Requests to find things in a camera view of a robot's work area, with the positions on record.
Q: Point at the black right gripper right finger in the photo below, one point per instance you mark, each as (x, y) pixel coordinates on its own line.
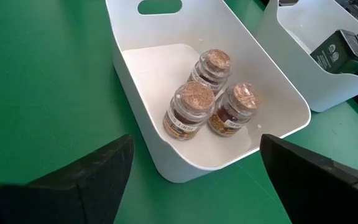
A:
(315, 193)

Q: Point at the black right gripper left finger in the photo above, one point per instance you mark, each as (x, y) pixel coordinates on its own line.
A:
(73, 199)

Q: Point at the cork-stoppered glass spice jar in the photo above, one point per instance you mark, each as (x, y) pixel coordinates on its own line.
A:
(211, 70)
(233, 109)
(186, 110)

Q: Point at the green table mat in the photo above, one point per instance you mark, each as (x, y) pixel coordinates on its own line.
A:
(42, 93)

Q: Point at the white plastic bin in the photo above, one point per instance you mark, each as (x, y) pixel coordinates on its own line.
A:
(297, 62)
(154, 81)

